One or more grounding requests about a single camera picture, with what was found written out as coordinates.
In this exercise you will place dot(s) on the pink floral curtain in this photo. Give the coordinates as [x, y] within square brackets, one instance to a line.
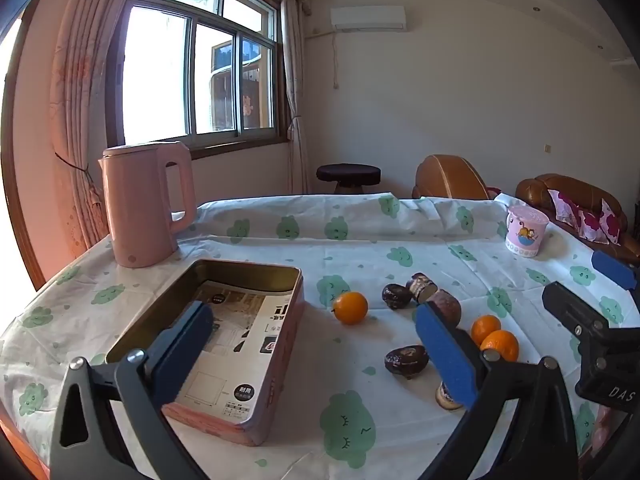
[80, 85]

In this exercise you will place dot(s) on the pink electric kettle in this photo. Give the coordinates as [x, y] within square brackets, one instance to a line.
[140, 210]

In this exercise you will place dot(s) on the white green-patterned tablecloth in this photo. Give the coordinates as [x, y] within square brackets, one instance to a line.
[350, 255]

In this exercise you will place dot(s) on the beige tied curtain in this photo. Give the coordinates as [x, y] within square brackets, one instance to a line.
[295, 85]

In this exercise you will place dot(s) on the wooden door frame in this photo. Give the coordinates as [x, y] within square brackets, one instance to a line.
[20, 210]

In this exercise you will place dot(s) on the sliding glass window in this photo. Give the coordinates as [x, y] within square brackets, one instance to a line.
[155, 70]

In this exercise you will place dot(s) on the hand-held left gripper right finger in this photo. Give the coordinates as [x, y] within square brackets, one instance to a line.
[445, 355]

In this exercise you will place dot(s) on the orange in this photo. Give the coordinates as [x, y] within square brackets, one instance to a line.
[350, 307]
[501, 346]
[485, 327]

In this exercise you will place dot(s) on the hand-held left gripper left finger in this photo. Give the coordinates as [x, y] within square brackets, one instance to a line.
[185, 355]

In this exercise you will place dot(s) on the dark chocolate pastry front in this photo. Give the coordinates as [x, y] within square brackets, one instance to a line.
[406, 360]

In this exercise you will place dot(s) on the brown leather armchair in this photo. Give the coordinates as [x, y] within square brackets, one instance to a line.
[450, 177]

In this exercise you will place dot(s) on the white air conditioner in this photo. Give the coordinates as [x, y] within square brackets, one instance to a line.
[367, 17]

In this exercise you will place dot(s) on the brown leather sofa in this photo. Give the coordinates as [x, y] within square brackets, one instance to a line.
[575, 185]

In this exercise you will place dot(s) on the dark chocolate pastry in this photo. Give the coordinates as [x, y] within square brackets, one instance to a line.
[396, 295]
[406, 360]

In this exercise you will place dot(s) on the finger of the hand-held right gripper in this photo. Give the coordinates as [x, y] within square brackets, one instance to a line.
[570, 310]
[610, 267]

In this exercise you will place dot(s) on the pink floral pillow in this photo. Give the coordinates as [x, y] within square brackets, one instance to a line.
[611, 222]
[562, 205]
[591, 225]

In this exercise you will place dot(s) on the pink metal tin box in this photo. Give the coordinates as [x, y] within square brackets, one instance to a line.
[287, 340]

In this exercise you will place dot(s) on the dark round stool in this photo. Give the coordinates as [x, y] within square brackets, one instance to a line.
[348, 174]

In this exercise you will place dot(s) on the brown round fruit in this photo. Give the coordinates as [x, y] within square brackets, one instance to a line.
[446, 304]

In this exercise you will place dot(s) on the printed paper leaflet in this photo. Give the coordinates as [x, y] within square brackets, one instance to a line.
[240, 340]

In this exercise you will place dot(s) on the pink cartoon cup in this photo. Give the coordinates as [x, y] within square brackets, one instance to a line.
[525, 232]

